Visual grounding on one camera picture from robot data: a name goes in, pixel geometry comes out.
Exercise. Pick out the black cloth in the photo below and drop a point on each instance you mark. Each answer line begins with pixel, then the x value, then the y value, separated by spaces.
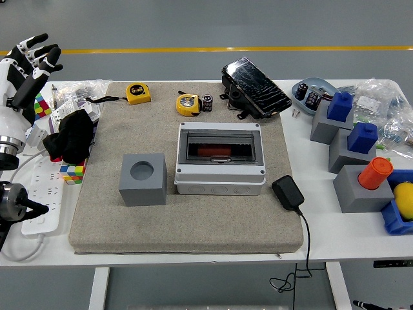
pixel 69 135

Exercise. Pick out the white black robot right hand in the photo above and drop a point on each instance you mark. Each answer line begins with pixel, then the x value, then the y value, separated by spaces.
pixel 363 303

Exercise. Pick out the blue plastic bin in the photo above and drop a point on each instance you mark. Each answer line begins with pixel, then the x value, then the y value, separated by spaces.
pixel 392 219

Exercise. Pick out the silver pen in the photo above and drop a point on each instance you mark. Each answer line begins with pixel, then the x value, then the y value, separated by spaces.
pixel 54 95

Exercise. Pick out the grey junction box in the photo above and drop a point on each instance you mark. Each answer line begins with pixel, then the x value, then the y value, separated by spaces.
pixel 219 184

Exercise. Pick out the black box, dark glossy lid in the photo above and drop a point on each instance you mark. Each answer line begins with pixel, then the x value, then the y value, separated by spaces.
pixel 255 84

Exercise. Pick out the small black capacitor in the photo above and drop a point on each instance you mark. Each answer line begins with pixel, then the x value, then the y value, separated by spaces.
pixel 207 102

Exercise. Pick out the blue block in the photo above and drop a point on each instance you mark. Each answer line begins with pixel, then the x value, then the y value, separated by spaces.
pixel 363 137
pixel 338 106

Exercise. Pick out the grey holder block, round hole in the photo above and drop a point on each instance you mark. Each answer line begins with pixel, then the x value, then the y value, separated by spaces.
pixel 145 190

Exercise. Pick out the clear plastic bag of parts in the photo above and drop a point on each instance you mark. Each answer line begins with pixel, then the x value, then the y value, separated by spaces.
pixel 374 97
pixel 398 132
pixel 84 88

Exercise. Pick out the black power adapter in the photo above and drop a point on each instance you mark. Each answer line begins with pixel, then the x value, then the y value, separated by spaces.
pixel 287 192

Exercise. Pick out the blue-grey dish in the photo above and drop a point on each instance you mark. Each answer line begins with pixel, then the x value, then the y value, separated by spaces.
pixel 298 101

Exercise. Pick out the white blue circuit breaker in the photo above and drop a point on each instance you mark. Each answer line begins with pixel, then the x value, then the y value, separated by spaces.
pixel 37 135

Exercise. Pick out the white table leg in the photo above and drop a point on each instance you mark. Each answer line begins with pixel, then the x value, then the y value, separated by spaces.
pixel 338 287
pixel 98 290

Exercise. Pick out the yellow round fruit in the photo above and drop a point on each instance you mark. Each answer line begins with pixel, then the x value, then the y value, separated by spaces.
pixel 405 200

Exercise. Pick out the yellow tape measure, chrome face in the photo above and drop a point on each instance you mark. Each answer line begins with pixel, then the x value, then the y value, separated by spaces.
pixel 187 105

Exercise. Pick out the grey-brown mat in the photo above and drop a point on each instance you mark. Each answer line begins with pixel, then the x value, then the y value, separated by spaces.
pixel 193 223

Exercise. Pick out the black table control panel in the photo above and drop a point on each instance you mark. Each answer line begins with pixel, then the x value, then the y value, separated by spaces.
pixel 392 263

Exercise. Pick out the white power strip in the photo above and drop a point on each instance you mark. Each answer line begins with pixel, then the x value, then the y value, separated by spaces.
pixel 45 190

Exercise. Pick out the white purple breaker pack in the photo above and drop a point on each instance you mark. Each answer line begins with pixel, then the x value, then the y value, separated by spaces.
pixel 67 108

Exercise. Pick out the multicolour puzzle cube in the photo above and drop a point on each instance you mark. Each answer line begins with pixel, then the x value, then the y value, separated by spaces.
pixel 43 108
pixel 72 172

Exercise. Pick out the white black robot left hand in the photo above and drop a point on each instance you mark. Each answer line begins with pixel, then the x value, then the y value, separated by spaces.
pixel 9 119

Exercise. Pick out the small green connector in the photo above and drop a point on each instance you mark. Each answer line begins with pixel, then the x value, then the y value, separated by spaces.
pixel 380 147

